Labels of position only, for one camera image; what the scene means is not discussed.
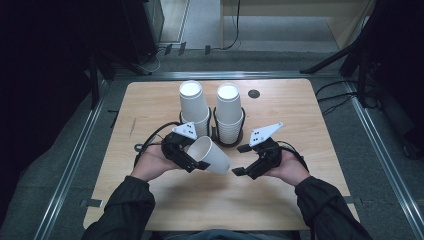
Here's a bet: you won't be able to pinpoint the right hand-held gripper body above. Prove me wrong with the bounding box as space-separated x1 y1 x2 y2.
248 121 285 172

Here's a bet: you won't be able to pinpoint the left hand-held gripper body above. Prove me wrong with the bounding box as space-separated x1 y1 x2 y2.
161 121 199 162

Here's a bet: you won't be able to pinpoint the black double cup holder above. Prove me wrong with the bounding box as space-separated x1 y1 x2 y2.
179 106 247 149

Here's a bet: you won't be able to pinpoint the white paper cup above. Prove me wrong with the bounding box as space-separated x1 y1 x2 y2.
185 135 232 176

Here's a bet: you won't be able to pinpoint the stack of white cups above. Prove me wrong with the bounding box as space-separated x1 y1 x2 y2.
214 82 245 145
178 79 212 138

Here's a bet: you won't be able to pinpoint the person's right hand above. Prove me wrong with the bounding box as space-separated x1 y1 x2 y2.
264 149 311 187

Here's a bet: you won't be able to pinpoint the person's left hand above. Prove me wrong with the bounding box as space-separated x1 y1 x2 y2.
129 143 183 183

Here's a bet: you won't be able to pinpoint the black tape strip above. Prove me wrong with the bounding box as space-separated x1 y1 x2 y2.
106 109 121 129

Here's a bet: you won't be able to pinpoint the grey tape piece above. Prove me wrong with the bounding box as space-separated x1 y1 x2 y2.
343 196 364 206
79 198 105 209

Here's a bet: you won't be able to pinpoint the black cabinet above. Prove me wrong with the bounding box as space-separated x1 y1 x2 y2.
120 0 165 65

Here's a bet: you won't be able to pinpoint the black tripod stand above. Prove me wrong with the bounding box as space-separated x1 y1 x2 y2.
299 0 388 108

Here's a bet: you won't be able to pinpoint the light wooden furniture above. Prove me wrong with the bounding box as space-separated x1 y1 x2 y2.
219 0 378 52

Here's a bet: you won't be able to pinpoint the right hand-held gripper cable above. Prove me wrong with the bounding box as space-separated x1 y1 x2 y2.
276 139 310 173

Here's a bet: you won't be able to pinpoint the metal floor rail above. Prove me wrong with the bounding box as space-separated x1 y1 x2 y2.
112 70 342 81
343 81 424 240
32 79 112 240

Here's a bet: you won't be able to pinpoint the black floor cables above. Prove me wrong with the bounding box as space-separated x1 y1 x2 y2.
314 79 360 117

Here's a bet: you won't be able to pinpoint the white floor cable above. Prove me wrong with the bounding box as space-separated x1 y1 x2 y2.
142 45 168 74

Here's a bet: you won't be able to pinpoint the black hanging cable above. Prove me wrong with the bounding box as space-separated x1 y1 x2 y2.
221 0 242 52

